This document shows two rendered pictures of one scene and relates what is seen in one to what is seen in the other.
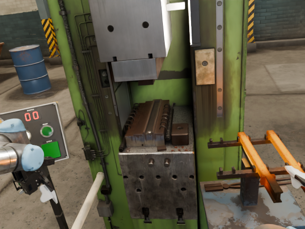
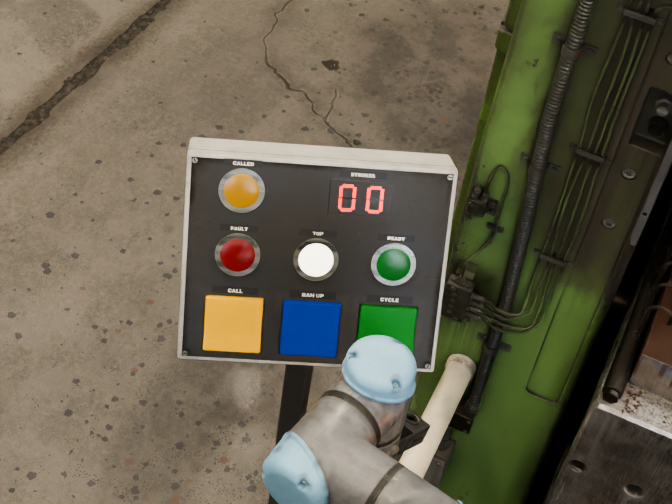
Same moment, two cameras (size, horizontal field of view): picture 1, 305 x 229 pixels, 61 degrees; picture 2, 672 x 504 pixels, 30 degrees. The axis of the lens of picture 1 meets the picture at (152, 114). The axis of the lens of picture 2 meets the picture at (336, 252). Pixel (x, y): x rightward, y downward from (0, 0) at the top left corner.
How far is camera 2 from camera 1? 0.80 m
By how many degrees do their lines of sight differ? 24
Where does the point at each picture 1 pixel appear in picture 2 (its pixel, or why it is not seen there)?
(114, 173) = (512, 381)
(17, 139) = (392, 421)
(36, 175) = not seen: hidden behind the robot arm
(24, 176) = not seen: hidden behind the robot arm
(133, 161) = (636, 444)
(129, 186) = (572, 490)
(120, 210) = (469, 474)
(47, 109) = (420, 190)
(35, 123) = (364, 227)
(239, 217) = not seen: outside the picture
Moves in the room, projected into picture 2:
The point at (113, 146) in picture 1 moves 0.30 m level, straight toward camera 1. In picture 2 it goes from (559, 312) to (572, 482)
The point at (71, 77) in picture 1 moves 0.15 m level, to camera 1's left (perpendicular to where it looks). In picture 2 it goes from (529, 63) to (416, 35)
